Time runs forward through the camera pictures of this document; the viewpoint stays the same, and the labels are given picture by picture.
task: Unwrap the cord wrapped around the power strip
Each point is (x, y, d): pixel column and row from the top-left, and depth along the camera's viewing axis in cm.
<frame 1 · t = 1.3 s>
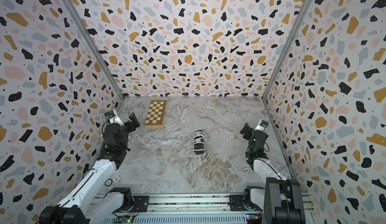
left hand: (126, 116, 78), fingers open
right hand: (253, 126, 87), fingers open
wooden chessboard: (156, 115, 108), point 3 cm above the table

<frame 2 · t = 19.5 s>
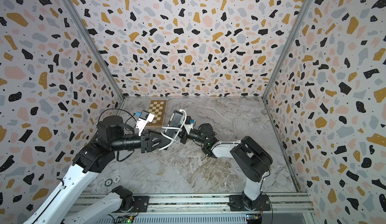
left hand: (166, 140, 58), fingers open
right hand: (172, 127, 76), fingers closed
the named things where they were.

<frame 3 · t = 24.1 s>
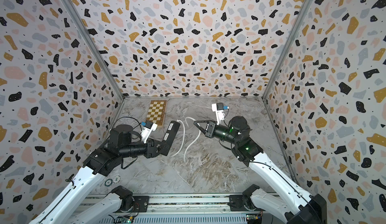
left hand: (166, 145, 66), fingers open
right hand: (195, 125, 63), fingers closed
the named things where they were.

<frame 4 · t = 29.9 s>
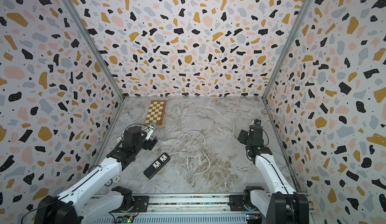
left hand: (147, 131, 84), fingers open
right hand: (247, 133, 87), fingers open
the named things where they were.

